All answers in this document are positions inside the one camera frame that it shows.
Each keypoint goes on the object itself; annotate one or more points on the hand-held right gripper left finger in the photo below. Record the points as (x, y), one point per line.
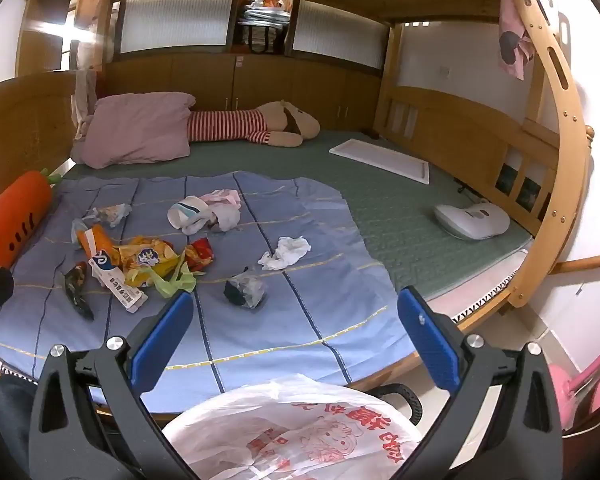
(162, 345)

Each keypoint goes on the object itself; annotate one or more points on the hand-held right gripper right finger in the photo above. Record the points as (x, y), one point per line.
(430, 345)

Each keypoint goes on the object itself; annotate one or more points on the green paper napkin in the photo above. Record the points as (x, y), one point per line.
(172, 285)

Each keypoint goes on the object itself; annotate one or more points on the dark snack wrapper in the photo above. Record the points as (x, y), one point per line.
(75, 285)

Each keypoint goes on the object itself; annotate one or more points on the yellow snack packet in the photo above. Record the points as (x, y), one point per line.
(145, 257)

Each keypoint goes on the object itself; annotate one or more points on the dark wad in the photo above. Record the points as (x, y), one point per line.
(242, 290)

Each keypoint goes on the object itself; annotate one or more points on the red snack wrapper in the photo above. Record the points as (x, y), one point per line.
(200, 252)

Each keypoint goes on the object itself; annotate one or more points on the orange snack packet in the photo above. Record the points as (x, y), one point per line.
(92, 240)

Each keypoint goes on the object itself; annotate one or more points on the white paper cup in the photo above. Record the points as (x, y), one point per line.
(187, 215)

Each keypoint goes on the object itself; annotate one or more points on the clear plastic bag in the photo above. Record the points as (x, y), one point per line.
(110, 212)

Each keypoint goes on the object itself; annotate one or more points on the white pink printed plastic bag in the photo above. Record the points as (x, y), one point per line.
(225, 215)

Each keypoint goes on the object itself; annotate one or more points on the white red printed trash bag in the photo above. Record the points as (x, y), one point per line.
(290, 435)

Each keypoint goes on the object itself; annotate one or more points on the white tissue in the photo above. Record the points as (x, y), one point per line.
(287, 250)

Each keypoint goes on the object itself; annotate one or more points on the orange carrot plush pillow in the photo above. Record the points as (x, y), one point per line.
(15, 215)

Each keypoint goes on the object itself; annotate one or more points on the green quilted mattress pad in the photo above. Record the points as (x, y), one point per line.
(405, 220)

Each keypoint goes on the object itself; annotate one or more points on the blue plaid blanket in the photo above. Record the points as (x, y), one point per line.
(305, 310)

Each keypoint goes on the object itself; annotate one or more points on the white handheld mite vacuum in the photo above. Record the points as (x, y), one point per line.
(470, 220)

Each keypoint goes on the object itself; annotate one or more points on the pink round stand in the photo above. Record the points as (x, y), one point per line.
(570, 385)

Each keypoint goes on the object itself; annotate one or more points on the white flat board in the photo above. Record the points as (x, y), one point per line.
(380, 157)

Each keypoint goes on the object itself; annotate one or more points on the grey hanging cloth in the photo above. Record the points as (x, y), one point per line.
(82, 100)

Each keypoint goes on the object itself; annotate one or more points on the pink pillow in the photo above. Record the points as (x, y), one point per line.
(135, 130)

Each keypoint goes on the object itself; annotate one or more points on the wooden bunk bed ladder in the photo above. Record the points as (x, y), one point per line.
(565, 160)

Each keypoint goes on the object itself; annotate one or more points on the striped plush dog toy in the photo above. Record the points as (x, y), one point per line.
(230, 125)

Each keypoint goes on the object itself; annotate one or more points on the frosted window panel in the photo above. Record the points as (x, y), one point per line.
(335, 35)
(175, 22)

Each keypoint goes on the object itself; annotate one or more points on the pink hanging cloth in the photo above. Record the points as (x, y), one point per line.
(512, 35)

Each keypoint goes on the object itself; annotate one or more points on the striped tote bag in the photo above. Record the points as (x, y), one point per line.
(262, 25)

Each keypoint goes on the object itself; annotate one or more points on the wooden wall cabinet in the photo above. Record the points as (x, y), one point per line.
(280, 80)

